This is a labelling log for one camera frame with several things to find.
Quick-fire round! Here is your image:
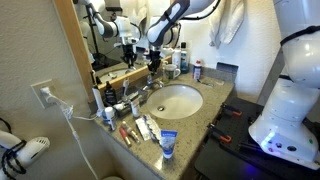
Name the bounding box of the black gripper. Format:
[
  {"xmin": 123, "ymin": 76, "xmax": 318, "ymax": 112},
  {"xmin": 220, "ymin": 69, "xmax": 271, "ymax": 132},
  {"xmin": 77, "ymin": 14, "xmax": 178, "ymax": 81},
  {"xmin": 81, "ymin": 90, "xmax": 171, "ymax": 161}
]
[{"xmin": 147, "ymin": 49, "xmax": 164, "ymax": 77}]

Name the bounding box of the chrome faucet handle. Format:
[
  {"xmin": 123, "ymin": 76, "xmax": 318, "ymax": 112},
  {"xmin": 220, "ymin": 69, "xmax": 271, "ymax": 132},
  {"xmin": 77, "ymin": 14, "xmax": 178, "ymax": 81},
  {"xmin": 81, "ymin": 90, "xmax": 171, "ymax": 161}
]
[{"xmin": 146, "ymin": 74, "xmax": 161, "ymax": 84}]

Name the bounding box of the chrome faucet spout and base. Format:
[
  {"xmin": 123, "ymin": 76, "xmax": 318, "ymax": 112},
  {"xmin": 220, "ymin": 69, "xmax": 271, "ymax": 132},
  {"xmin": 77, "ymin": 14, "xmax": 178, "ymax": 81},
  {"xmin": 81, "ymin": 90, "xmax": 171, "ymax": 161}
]
[{"xmin": 142, "ymin": 79, "xmax": 165, "ymax": 92}]

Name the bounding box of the clear plastic bottle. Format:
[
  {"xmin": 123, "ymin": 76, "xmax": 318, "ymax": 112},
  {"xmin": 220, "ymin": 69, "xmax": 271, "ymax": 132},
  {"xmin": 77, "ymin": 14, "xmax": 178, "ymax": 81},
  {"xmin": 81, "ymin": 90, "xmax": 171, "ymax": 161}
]
[{"xmin": 161, "ymin": 61, "xmax": 170, "ymax": 81}]

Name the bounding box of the white and green mug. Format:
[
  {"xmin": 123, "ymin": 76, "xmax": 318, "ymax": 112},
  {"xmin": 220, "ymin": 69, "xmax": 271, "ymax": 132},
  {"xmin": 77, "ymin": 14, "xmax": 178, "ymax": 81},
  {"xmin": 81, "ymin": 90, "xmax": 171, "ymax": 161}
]
[{"xmin": 164, "ymin": 63, "xmax": 182, "ymax": 81}]

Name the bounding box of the white lotion bottle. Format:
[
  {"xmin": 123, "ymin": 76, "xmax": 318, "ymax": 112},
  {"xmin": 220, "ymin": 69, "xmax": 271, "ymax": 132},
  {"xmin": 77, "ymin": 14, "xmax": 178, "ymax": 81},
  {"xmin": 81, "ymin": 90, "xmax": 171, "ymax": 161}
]
[{"xmin": 171, "ymin": 48, "xmax": 183, "ymax": 70}]

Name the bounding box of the blue bottle with black cap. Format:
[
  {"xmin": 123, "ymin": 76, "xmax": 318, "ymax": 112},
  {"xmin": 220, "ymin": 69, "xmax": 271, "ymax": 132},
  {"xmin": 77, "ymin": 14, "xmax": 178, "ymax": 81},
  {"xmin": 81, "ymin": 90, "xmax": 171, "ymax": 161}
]
[{"xmin": 179, "ymin": 42, "xmax": 191, "ymax": 75}]

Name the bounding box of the black mesh organizer tray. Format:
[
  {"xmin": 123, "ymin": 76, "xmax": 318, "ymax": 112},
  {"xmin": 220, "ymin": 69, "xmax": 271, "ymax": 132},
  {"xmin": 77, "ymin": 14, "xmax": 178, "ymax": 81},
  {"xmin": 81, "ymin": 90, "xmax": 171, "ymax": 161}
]
[{"xmin": 112, "ymin": 84, "xmax": 150, "ymax": 118}]

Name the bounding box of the white electric toothbrush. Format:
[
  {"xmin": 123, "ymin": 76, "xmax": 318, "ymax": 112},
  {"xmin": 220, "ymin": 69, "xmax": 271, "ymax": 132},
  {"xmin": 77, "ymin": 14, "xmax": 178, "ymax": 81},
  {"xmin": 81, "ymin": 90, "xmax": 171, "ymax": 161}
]
[{"xmin": 121, "ymin": 77, "xmax": 131, "ymax": 102}]

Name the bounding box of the white oval sink basin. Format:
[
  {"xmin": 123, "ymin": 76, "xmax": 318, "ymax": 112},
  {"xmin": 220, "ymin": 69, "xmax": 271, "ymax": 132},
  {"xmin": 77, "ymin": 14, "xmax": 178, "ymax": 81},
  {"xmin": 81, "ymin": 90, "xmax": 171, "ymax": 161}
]
[{"xmin": 146, "ymin": 83, "xmax": 204, "ymax": 121}]

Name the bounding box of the small white tube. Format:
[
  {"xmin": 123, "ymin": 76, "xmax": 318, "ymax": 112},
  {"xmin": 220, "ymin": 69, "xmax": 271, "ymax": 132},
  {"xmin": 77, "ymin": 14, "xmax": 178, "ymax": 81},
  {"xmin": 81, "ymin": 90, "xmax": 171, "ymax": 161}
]
[{"xmin": 129, "ymin": 97, "xmax": 142, "ymax": 119}]

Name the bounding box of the white can with red cap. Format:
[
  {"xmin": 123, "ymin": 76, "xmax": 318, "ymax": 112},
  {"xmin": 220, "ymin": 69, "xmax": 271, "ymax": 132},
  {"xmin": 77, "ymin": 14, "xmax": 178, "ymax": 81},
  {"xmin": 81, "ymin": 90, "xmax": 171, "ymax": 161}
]
[{"xmin": 192, "ymin": 59, "xmax": 203, "ymax": 81}]

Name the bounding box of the black dropper bottle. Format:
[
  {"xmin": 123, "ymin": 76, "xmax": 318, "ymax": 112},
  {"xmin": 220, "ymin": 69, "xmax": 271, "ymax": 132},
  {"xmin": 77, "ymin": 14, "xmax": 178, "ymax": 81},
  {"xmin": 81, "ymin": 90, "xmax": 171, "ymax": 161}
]
[{"xmin": 104, "ymin": 80, "xmax": 118, "ymax": 106}]

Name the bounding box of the grey razor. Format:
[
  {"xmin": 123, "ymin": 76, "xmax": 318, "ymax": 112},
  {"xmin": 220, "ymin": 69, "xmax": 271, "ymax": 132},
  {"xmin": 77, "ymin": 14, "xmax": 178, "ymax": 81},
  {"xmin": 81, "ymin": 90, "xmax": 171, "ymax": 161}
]
[{"xmin": 196, "ymin": 78, "xmax": 215, "ymax": 89}]

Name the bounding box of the silver pill blister pack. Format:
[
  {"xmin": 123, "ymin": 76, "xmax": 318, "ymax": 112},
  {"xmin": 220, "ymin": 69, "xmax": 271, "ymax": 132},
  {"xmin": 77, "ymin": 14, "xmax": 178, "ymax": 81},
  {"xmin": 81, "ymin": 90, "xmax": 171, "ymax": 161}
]
[
  {"xmin": 143, "ymin": 113, "xmax": 163, "ymax": 143},
  {"xmin": 134, "ymin": 116, "xmax": 153, "ymax": 142}
]

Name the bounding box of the white and blue deodorant stick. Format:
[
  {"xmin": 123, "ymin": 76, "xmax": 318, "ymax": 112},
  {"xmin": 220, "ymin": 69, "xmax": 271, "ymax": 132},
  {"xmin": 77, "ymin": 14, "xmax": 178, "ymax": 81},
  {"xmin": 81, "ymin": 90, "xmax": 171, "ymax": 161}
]
[{"xmin": 102, "ymin": 106, "xmax": 118, "ymax": 132}]

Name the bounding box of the gold cosmetic tube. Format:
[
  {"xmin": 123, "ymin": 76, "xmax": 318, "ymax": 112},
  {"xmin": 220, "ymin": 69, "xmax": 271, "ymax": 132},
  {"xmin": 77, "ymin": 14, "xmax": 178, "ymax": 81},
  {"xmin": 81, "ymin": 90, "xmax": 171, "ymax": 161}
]
[{"xmin": 121, "ymin": 120, "xmax": 141, "ymax": 145}]

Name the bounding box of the red lipstick tube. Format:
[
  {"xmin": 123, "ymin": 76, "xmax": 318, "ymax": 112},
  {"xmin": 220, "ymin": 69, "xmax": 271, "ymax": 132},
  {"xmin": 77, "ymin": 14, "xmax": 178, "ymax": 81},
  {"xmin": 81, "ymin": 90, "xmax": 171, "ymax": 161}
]
[{"xmin": 118, "ymin": 126, "xmax": 133, "ymax": 148}]

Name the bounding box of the blue and white cream tube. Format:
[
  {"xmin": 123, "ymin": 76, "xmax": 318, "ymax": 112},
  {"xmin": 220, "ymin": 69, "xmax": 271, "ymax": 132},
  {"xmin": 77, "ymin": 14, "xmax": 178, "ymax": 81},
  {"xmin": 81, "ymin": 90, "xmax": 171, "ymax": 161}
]
[{"xmin": 159, "ymin": 129, "xmax": 179, "ymax": 161}]

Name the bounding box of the black and orange clamp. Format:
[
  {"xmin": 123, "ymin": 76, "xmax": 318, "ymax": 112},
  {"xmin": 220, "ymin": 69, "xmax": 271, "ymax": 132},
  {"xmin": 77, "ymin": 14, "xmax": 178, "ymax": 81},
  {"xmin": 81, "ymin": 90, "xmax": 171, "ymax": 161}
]
[
  {"xmin": 206, "ymin": 122, "xmax": 233, "ymax": 145},
  {"xmin": 219, "ymin": 102, "xmax": 244, "ymax": 118}
]

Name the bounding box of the white hanging towel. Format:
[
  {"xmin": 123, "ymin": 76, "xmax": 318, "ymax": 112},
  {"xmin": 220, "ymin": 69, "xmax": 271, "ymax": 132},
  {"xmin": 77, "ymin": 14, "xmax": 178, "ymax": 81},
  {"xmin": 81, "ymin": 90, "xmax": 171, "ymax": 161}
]
[{"xmin": 207, "ymin": 0, "xmax": 246, "ymax": 50}]

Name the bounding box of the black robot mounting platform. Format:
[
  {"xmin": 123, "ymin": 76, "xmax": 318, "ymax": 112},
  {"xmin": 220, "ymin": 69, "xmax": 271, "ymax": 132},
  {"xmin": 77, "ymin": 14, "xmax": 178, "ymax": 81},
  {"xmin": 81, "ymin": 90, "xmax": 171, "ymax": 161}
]
[{"xmin": 193, "ymin": 96, "xmax": 320, "ymax": 180}]

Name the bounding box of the white hair dryer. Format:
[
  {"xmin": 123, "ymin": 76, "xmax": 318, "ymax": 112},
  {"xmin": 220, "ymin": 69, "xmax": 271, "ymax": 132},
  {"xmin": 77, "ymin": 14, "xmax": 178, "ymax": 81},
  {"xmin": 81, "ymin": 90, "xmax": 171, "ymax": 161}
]
[{"xmin": 0, "ymin": 129, "xmax": 51, "ymax": 180}]

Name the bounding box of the wooden framed wall mirror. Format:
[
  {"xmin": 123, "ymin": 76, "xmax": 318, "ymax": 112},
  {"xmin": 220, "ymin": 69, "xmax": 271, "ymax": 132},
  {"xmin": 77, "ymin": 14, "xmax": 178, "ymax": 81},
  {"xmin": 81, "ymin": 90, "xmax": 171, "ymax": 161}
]
[{"xmin": 54, "ymin": 0, "xmax": 180, "ymax": 103}]

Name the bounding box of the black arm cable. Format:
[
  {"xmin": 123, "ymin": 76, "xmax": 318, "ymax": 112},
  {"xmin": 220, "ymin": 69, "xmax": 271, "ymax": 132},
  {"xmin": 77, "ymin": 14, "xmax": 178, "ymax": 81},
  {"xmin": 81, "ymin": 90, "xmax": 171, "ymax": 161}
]
[{"xmin": 179, "ymin": 0, "xmax": 223, "ymax": 22}]

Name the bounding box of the white power cable with plug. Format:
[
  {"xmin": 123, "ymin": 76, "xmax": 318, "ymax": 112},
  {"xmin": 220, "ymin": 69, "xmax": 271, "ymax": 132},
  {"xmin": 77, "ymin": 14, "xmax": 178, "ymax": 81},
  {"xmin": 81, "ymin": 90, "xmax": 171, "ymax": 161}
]
[{"xmin": 40, "ymin": 86, "xmax": 101, "ymax": 180}]

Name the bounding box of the beige wall outlet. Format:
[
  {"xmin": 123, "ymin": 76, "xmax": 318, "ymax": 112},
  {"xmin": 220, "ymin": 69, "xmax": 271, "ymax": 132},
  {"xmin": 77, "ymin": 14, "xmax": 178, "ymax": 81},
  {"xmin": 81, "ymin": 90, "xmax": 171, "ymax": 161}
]
[{"xmin": 30, "ymin": 78, "xmax": 60, "ymax": 110}]

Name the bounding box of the black coiled dryer cord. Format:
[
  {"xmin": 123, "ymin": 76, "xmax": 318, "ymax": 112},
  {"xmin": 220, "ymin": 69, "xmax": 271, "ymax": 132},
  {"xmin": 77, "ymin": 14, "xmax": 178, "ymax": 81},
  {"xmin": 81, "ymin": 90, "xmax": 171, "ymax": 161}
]
[{"xmin": 0, "ymin": 117, "xmax": 28, "ymax": 178}]

